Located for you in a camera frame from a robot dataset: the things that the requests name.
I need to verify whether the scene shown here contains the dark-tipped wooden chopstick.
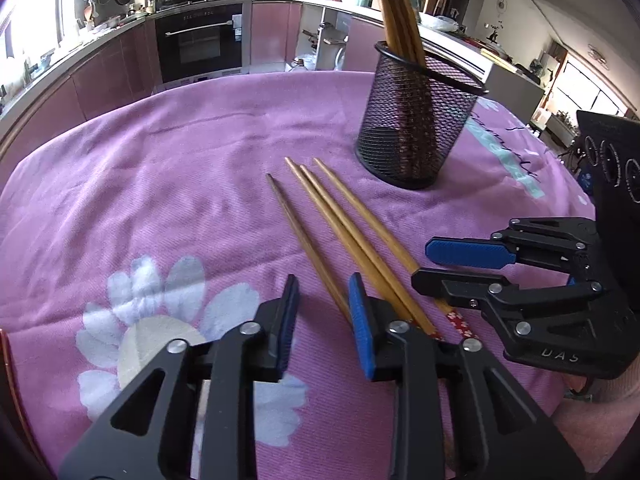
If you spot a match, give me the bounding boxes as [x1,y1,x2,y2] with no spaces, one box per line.
[266,173,352,322]

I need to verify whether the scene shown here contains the large kitchen window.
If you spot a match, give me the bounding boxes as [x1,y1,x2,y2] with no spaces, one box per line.
[0,0,68,68]

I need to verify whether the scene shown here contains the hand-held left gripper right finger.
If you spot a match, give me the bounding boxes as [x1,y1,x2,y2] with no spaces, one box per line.
[347,272,586,480]

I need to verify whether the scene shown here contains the bundle of wooden chopsticks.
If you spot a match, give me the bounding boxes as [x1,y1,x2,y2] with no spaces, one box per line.
[369,0,432,161]

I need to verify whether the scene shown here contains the white plastic bag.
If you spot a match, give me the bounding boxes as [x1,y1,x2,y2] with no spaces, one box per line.
[419,12,459,31]

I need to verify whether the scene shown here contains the red-ended wooden chopstick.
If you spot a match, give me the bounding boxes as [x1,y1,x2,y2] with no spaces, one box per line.
[313,157,477,343]
[300,164,443,346]
[285,157,416,326]

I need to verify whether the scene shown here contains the pink kitchen base cabinets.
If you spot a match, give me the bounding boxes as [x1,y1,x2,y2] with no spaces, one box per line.
[0,0,391,176]

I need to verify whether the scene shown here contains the pink floral tablecloth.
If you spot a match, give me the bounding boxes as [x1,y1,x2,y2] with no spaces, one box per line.
[0,70,601,480]

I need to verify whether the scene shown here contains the black built-in oven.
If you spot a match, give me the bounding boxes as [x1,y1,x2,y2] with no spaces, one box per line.
[154,2,247,86]

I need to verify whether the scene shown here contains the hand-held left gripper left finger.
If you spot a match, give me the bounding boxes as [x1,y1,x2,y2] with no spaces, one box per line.
[57,274,301,480]

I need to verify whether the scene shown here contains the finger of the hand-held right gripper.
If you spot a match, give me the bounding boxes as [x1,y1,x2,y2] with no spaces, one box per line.
[425,217,601,274]
[411,267,606,342]

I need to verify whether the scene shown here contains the black mesh holder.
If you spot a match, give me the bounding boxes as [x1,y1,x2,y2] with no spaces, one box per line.
[354,41,490,191]

